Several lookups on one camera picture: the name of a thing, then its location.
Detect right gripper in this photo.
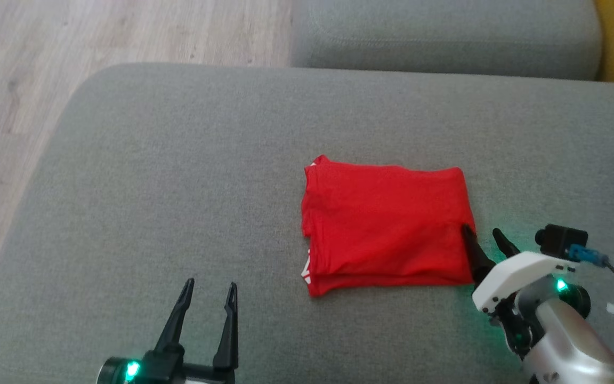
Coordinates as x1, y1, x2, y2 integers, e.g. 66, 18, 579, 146
461, 223, 592, 319

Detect large grey sofa seat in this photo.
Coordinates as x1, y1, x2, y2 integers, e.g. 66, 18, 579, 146
0, 62, 614, 384

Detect red and white jersey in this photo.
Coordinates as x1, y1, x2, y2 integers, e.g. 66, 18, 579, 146
300, 154, 477, 298

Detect black cable with blue plug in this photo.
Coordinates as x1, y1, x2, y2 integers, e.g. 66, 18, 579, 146
568, 245, 614, 354

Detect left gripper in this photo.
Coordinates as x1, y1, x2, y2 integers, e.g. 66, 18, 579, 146
98, 277, 239, 384

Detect small grey sofa cushion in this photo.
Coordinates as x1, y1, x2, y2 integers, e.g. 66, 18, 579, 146
290, 0, 604, 82

